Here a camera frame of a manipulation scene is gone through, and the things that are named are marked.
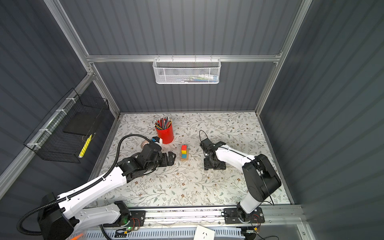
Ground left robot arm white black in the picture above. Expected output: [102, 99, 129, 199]
[17, 134, 176, 240]

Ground red pencil cup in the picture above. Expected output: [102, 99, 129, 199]
[155, 123, 174, 144]

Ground tape roll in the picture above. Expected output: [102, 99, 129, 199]
[141, 142, 149, 149]

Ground markers in white basket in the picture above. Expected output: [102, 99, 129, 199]
[180, 74, 220, 84]

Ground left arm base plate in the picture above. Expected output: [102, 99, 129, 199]
[103, 211, 147, 229]

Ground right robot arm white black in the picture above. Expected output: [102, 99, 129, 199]
[200, 138, 282, 223]

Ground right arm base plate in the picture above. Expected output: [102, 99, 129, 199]
[221, 207, 265, 225]

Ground black wire wall basket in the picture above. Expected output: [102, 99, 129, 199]
[24, 91, 110, 164]

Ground yellow marker in black basket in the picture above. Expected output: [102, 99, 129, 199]
[78, 135, 93, 159]

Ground white wire mesh basket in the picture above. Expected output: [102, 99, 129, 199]
[153, 59, 222, 85]

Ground coloured pencils bunch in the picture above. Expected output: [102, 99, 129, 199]
[154, 116, 172, 131]

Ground white power socket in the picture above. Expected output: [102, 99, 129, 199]
[194, 226, 216, 240]

